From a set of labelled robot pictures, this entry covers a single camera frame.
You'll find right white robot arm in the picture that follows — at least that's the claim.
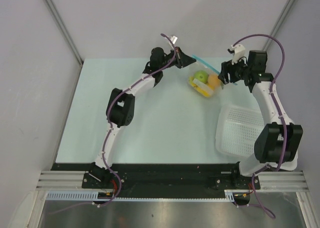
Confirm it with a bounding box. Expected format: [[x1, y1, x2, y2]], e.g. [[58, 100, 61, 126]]
[[215, 48, 304, 189]]

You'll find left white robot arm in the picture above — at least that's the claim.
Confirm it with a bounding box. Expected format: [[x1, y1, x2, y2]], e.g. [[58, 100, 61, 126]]
[[88, 47, 197, 188]]

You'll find left aluminium corner post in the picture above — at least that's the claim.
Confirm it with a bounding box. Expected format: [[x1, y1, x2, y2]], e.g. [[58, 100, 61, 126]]
[[43, 0, 84, 67]]

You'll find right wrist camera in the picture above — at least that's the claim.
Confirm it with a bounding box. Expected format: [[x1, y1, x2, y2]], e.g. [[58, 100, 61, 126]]
[[227, 44, 246, 65]]

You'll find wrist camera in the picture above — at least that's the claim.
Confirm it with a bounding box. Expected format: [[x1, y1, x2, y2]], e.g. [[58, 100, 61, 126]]
[[227, 44, 246, 65], [168, 35, 178, 49]]

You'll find white cable duct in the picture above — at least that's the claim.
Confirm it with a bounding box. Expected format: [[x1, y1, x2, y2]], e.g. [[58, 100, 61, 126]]
[[46, 189, 237, 203]]

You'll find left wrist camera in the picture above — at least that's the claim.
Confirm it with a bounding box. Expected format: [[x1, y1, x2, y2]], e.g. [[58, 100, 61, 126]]
[[168, 35, 178, 49]]

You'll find white perforated plastic basket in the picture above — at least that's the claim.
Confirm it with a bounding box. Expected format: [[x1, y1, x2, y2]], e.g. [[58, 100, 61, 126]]
[[215, 104, 298, 171]]

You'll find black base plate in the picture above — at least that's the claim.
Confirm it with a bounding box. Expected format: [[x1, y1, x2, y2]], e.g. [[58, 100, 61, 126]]
[[51, 162, 260, 190]]

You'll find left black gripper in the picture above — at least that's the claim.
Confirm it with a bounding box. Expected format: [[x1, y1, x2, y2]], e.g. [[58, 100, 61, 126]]
[[159, 47, 196, 71]]

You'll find green fake apple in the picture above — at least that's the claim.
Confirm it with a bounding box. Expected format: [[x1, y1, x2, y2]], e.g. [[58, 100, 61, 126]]
[[193, 70, 209, 84]]

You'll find aluminium corner post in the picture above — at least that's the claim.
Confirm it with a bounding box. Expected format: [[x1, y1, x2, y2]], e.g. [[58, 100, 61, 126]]
[[269, 0, 298, 38], [43, 0, 84, 67]]

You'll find aluminium frame rail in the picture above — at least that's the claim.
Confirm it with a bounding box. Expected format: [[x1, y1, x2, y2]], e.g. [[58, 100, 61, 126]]
[[36, 171, 309, 192]]

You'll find orange fake fruit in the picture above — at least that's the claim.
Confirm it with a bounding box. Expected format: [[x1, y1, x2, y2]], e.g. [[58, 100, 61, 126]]
[[207, 74, 221, 89]]

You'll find clear zip top bag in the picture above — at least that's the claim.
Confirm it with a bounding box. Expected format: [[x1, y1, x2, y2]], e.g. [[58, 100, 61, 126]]
[[186, 54, 225, 99]]

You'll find yellow fake banana bunch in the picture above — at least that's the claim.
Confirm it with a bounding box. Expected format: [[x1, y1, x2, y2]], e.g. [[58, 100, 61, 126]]
[[188, 76, 214, 98]]

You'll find right aluminium corner post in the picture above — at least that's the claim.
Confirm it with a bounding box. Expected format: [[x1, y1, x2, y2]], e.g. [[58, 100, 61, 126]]
[[269, 0, 298, 38]]

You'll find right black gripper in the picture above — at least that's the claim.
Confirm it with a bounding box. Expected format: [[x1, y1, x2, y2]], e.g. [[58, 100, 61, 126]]
[[218, 55, 252, 85]]

